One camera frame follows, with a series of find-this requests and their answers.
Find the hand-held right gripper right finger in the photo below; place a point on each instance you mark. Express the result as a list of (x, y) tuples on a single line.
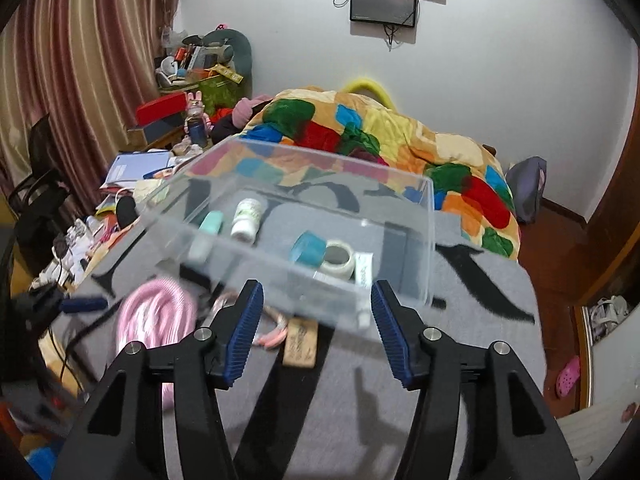
[(390, 332)]

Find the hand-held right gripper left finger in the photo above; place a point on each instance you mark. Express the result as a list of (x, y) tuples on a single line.
[(243, 332)]

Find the white printed sachet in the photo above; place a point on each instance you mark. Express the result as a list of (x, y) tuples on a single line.
[(363, 282)]

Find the wooden tag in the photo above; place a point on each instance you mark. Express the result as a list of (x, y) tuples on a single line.
[(301, 342)]

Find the white tape roll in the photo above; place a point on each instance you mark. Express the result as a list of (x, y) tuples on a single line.
[(336, 259)]

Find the teal and white tube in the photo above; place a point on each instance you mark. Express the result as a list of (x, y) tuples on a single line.
[(206, 235)]

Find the blue tape roll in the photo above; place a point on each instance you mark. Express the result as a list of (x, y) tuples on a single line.
[(306, 248)]

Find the white pill bottle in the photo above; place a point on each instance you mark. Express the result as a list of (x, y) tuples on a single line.
[(247, 218)]

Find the clear plastic storage box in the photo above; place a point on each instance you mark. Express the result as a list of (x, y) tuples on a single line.
[(305, 230)]

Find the pink curved clip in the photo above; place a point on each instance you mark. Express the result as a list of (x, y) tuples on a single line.
[(272, 332)]

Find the grey patterned blanket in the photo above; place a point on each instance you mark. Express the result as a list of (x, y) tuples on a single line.
[(320, 385)]

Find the colourful patchwork quilt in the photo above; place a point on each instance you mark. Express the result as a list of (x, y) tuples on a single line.
[(400, 160)]

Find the pink clog shoe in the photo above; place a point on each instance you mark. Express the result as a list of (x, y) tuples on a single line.
[(568, 376)]

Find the blue paper stack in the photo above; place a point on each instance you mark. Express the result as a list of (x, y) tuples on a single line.
[(135, 166)]

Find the grey backpack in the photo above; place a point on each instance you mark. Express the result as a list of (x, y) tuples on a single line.
[(526, 185)]

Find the pink rabbit figure bottle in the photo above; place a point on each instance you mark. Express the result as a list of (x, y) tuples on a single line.
[(195, 120)]

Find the white sandals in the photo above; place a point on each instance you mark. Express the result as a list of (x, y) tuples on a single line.
[(609, 312)]

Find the pink knit hat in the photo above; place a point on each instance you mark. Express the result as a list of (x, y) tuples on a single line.
[(245, 107)]

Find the red box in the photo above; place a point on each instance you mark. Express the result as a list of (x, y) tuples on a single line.
[(161, 108)]

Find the green patterned box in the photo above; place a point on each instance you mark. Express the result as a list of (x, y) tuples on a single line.
[(220, 91)]

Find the yellow hoop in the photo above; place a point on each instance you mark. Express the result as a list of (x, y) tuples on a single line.
[(369, 86)]

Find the black office chair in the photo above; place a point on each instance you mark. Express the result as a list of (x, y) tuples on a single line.
[(35, 185)]

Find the green neck pillow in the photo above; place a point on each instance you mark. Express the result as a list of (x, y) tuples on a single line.
[(235, 47)]

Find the striped red curtain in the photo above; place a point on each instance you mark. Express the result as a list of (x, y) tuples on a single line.
[(80, 60)]

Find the small black wall monitor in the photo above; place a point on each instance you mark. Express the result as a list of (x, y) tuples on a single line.
[(383, 3)]

